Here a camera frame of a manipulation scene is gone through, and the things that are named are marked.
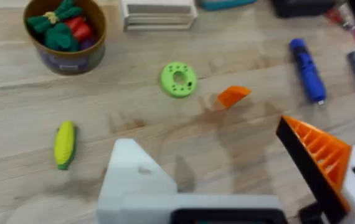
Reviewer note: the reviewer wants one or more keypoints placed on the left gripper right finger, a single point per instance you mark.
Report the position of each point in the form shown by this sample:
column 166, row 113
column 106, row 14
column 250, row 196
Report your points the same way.
column 327, row 155

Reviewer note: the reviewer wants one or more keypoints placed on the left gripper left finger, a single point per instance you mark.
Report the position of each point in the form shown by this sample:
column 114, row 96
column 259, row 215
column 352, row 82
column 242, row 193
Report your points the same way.
column 127, row 174

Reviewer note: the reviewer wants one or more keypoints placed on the orange ribbed wedge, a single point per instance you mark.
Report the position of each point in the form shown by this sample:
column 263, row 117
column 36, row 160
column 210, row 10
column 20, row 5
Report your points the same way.
column 232, row 96

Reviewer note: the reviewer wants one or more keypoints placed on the blue electric screwdriver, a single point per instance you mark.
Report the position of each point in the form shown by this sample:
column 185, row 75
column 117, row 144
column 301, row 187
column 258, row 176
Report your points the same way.
column 308, row 71

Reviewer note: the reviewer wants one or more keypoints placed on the yellow corn toy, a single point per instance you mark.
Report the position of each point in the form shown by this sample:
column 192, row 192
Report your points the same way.
column 64, row 144

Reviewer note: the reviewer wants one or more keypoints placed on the green disc with holes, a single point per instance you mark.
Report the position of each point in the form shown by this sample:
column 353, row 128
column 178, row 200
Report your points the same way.
column 168, row 84

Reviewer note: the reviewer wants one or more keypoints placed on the brown tub with toys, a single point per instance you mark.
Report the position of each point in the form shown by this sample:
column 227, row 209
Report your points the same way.
column 71, row 62

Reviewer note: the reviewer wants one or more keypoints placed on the pink and red tool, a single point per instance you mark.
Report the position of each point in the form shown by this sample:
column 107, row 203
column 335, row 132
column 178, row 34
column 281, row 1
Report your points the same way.
column 352, row 28

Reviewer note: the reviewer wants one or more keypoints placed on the black box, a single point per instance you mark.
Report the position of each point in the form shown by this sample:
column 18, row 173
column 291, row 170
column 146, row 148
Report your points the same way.
column 302, row 7

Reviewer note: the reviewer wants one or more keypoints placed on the white stacked boxes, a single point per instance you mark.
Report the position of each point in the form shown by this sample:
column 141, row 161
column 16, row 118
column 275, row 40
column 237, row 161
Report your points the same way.
column 159, row 12

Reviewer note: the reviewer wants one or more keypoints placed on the teal box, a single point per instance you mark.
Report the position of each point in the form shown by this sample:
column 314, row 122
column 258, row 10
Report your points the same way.
column 224, row 3

